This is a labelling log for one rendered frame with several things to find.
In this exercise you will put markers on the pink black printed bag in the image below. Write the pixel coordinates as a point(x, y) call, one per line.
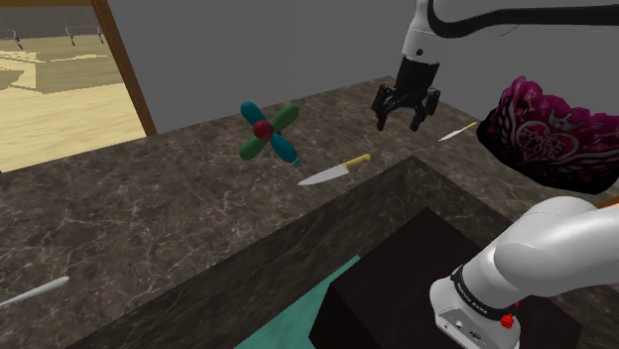
point(551, 140)

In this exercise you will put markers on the brown wooden door frame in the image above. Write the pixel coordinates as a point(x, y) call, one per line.
point(126, 72)

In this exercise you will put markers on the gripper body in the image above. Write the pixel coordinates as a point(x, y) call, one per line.
point(417, 77)

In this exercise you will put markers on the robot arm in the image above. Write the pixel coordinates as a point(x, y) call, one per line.
point(546, 251)

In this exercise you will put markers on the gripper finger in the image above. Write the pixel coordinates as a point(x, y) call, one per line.
point(386, 104)
point(425, 108)

